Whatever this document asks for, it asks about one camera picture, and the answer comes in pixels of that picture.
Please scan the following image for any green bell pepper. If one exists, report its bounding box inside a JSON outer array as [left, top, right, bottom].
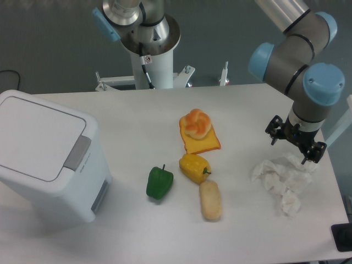
[[146, 164, 174, 200]]

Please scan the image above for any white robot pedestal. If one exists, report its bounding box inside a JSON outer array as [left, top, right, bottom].
[[95, 15, 232, 92]]

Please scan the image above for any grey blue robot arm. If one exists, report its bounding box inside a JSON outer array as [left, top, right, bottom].
[[92, 1, 345, 163]]

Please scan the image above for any white frame at right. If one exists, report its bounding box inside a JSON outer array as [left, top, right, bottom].
[[325, 95, 351, 148]]

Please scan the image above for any black cable on pedestal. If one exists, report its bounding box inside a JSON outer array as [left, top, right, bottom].
[[138, 42, 156, 90]]

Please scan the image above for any yellow bell pepper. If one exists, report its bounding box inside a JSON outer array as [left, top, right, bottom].
[[179, 154, 212, 184]]

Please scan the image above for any round knotted bread roll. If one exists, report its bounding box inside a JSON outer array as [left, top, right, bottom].
[[181, 108, 212, 140]]

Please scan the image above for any crumpled white tissue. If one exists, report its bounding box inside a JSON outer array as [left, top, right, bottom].
[[251, 153, 318, 218]]

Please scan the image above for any oblong bread loaf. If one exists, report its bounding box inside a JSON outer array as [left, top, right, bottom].
[[199, 181, 222, 221]]

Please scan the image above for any black floor cable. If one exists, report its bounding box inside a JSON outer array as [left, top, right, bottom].
[[0, 69, 21, 86]]

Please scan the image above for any black device at corner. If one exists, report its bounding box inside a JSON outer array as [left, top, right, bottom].
[[331, 223, 352, 252]]

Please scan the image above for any white trash can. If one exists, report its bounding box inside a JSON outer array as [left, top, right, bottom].
[[1, 90, 112, 222]]

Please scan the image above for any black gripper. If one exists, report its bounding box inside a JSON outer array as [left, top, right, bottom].
[[265, 115, 327, 165]]

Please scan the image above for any yellow toast slice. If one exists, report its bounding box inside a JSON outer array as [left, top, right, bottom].
[[179, 116, 221, 154]]

